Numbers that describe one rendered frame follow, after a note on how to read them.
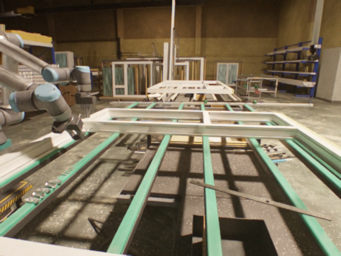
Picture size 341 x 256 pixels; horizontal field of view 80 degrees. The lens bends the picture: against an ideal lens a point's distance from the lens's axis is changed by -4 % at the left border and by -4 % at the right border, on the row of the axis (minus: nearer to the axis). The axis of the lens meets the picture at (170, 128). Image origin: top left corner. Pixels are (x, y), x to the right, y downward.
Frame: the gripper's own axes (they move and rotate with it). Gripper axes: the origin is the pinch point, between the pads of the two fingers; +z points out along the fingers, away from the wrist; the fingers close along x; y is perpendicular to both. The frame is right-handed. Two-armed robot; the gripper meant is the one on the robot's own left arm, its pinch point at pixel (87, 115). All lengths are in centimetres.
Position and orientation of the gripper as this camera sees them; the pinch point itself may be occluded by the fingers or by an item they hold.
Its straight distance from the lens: 162.5
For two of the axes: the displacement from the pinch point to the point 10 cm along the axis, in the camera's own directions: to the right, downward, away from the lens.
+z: 0.0, 9.6, 2.8
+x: -9.9, -0.4, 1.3
